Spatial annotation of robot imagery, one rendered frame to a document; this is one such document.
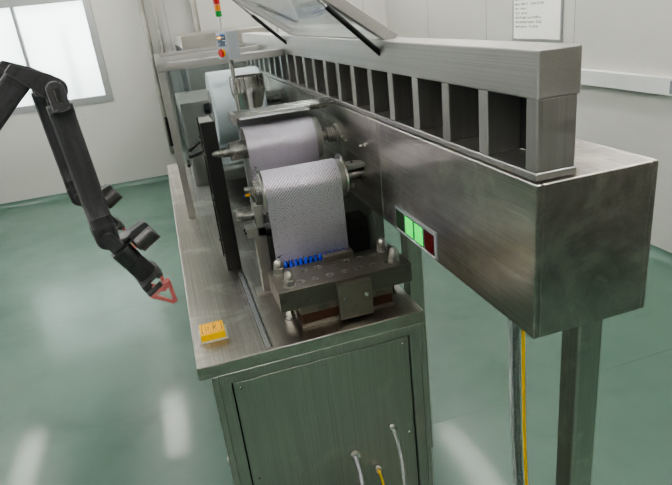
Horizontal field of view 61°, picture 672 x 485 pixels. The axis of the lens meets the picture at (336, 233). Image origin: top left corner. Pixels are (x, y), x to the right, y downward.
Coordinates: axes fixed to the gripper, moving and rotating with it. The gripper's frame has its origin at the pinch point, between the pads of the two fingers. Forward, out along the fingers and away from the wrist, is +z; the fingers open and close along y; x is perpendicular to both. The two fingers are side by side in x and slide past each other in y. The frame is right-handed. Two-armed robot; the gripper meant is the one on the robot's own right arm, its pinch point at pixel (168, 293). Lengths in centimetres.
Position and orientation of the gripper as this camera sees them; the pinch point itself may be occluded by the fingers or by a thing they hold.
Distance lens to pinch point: 170.2
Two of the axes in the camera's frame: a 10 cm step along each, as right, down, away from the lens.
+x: -6.9, 6.9, -2.0
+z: 5.1, 6.7, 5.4
